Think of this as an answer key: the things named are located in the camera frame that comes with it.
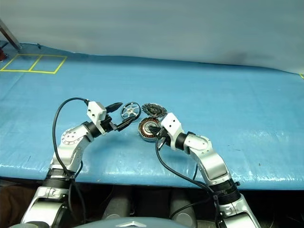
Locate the slanted metal pole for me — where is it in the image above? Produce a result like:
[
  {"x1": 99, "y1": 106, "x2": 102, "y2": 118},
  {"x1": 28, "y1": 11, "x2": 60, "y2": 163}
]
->
[{"x1": 0, "y1": 18, "x2": 22, "y2": 50}]

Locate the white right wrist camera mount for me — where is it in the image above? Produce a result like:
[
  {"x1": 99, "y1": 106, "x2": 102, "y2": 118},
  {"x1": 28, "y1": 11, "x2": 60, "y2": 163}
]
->
[{"x1": 161, "y1": 113, "x2": 185, "y2": 152}]

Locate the grey rounded shape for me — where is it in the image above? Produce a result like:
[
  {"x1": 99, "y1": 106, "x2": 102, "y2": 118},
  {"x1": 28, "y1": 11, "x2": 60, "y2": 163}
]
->
[
  {"x1": 170, "y1": 190, "x2": 198, "y2": 228},
  {"x1": 104, "y1": 193, "x2": 131, "y2": 220}
]

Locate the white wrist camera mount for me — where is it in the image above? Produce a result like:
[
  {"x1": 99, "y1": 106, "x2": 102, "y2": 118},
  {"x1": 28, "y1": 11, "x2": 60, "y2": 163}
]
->
[
  {"x1": 86, "y1": 101, "x2": 112, "y2": 135},
  {"x1": 161, "y1": 113, "x2": 185, "y2": 152}
]

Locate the yellow tape double square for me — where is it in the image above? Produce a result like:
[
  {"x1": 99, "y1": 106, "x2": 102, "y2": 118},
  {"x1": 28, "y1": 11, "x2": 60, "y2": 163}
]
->
[{"x1": 0, "y1": 54, "x2": 68, "y2": 75}]

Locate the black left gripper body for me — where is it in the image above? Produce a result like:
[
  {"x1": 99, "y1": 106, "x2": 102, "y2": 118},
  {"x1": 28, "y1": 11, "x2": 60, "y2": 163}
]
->
[{"x1": 102, "y1": 114, "x2": 119, "y2": 134}]

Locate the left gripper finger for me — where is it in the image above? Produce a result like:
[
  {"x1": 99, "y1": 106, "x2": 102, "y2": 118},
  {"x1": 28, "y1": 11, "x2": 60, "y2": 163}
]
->
[
  {"x1": 105, "y1": 102, "x2": 124, "y2": 114},
  {"x1": 116, "y1": 118, "x2": 138, "y2": 132}
]

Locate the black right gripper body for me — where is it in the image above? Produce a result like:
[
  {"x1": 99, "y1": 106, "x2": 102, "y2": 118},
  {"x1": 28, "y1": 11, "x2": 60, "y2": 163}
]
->
[{"x1": 155, "y1": 127, "x2": 171, "y2": 148}]

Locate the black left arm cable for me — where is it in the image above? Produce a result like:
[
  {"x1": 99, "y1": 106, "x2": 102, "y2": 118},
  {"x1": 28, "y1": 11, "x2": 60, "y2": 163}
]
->
[{"x1": 52, "y1": 97, "x2": 92, "y2": 228}]

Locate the round grey motor lid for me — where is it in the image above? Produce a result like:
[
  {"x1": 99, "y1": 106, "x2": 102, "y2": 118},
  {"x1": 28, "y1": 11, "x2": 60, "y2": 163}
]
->
[{"x1": 142, "y1": 102, "x2": 168, "y2": 119}]

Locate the blue plastic table cover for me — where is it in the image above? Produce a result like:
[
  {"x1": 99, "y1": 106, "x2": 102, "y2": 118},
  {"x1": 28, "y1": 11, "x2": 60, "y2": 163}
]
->
[{"x1": 0, "y1": 42, "x2": 304, "y2": 190}]

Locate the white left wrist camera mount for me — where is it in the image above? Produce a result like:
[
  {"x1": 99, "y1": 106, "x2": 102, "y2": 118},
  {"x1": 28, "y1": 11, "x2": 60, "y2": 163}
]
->
[{"x1": 86, "y1": 101, "x2": 112, "y2": 135}]

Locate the silver spoked rotor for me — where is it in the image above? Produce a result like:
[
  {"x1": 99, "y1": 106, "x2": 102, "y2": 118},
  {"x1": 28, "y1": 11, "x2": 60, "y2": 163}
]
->
[{"x1": 120, "y1": 101, "x2": 141, "y2": 122}]

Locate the grey robot torso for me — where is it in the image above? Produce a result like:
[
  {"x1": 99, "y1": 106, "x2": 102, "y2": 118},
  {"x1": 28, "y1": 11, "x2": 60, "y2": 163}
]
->
[{"x1": 78, "y1": 219, "x2": 198, "y2": 228}]

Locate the motor housing with copper windings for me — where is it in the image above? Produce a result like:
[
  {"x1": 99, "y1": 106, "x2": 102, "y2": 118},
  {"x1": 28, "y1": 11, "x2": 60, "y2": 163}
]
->
[{"x1": 137, "y1": 117, "x2": 160, "y2": 143}]

